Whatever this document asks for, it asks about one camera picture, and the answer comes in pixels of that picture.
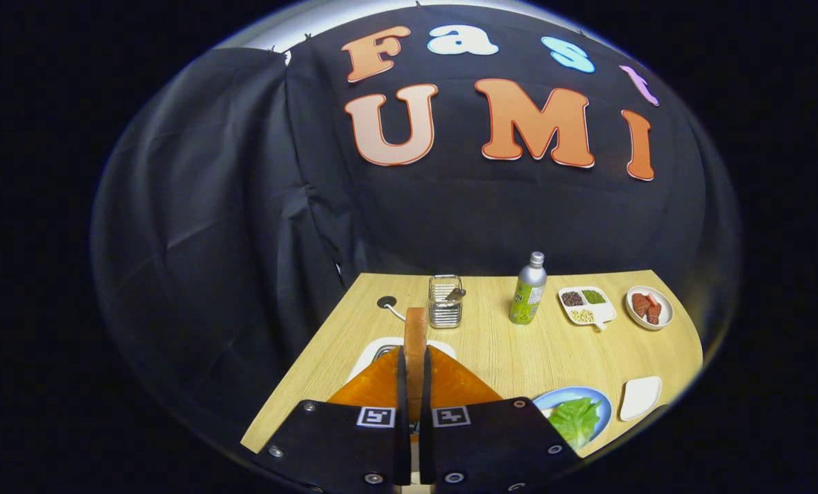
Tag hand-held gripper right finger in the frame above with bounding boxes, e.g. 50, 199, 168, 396
419, 345, 581, 494

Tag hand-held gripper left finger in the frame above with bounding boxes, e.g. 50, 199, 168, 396
255, 345, 410, 494

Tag green lettuce leaf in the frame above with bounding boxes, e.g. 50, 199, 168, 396
546, 397, 603, 450

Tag toasted bread slice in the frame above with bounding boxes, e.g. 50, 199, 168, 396
404, 307, 428, 423

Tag blue round plate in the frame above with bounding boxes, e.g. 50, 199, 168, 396
531, 386, 614, 450

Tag white toaster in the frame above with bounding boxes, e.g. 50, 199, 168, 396
346, 336, 458, 384

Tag silver bottle with green label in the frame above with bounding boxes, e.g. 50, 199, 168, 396
509, 251, 548, 325

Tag white square plate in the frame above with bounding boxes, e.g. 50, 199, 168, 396
618, 375, 663, 421

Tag white divided dish of beans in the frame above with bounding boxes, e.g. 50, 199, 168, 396
558, 286, 618, 331

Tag round white plate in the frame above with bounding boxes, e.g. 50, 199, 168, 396
625, 285, 675, 331

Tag black backdrop cloth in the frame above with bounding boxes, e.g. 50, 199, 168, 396
90, 3, 743, 447

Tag wire mesh utensil holder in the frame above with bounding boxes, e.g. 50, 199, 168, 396
428, 274, 465, 329

